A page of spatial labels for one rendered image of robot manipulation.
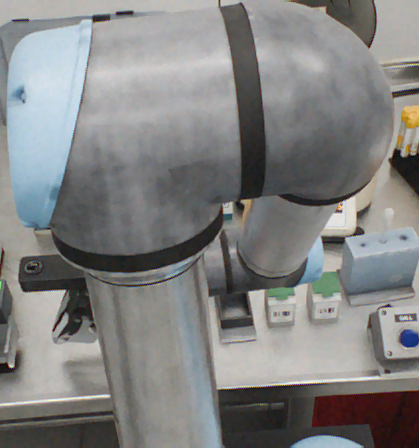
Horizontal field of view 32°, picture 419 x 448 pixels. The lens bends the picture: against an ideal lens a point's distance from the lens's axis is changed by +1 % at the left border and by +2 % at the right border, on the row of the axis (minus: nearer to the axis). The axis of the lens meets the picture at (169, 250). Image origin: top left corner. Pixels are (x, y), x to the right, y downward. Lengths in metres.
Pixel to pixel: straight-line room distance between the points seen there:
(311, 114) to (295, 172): 0.04
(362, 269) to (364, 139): 0.69
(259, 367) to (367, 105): 0.70
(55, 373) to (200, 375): 0.60
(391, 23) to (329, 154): 1.09
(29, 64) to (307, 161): 0.16
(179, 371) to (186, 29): 0.24
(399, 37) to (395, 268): 0.55
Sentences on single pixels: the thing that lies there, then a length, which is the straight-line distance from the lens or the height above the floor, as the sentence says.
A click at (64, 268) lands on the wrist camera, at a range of 0.98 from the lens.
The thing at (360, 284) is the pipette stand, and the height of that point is 0.91.
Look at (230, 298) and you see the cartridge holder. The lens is 1.14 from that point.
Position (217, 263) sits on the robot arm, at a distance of 0.79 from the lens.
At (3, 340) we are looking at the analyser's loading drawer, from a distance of 1.13.
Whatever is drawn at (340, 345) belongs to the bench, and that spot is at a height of 0.87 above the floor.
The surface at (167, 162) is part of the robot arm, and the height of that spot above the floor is 1.53.
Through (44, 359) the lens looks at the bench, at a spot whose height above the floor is 0.88.
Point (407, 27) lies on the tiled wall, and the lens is 1.53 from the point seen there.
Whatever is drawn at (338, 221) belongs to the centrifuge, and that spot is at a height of 0.91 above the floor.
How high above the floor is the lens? 1.80
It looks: 48 degrees down
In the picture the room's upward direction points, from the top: 7 degrees counter-clockwise
